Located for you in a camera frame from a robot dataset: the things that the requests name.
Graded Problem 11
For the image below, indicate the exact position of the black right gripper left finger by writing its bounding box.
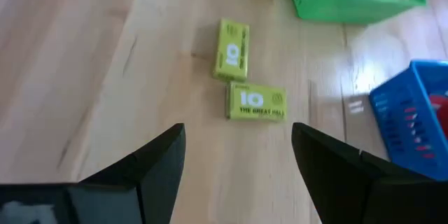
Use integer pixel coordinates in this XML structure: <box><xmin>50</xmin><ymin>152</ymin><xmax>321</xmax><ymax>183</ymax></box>
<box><xmin>0</xmin><ymin>122</ymin><xmax>187</xmax><ymax>224</ymax></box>

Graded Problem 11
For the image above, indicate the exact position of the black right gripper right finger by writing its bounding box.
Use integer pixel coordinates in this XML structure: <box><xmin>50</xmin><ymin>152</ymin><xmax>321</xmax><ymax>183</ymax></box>
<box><xmin>291</xmin><ymin>122</ymin><xmax>448</xmax><ymax>224</ymax></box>

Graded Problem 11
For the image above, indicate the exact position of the red tape roll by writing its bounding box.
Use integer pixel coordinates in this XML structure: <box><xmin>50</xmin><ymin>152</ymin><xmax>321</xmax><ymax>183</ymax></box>
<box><xmin>428</xmin><ymin>92</ymin><xmax>448</xmax><ymax>139</ymax></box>

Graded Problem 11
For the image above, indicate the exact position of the blue plastic basket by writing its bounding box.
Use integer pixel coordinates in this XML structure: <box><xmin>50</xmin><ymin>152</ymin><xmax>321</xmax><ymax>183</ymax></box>
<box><xmin>369</xmin><ymin>59</ymin><xmax>448</xmax><ymax>182</ymax></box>

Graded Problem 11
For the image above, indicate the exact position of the yellow-green staple box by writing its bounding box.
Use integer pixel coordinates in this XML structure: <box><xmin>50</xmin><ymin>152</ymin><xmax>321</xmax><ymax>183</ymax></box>
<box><xmin>212</xmin><ymin>18</ymin><xmax>251</xmax><ymax>82</ymax></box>
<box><xmin>225</xmin><ymin>81</ymin><xmax>288</xmax><ymax>123</ymax></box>

